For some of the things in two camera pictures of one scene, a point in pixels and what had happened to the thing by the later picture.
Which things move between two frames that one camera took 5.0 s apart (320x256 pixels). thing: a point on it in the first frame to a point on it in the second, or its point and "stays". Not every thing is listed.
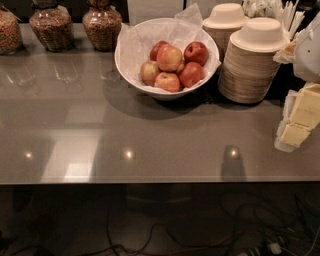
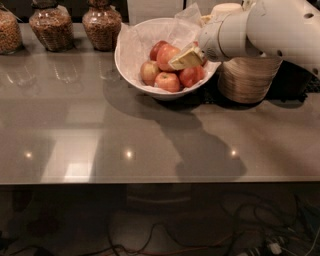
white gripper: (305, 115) to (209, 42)
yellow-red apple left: (148, 72) stays
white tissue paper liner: (135, 41) stays
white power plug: (275, 248) stays
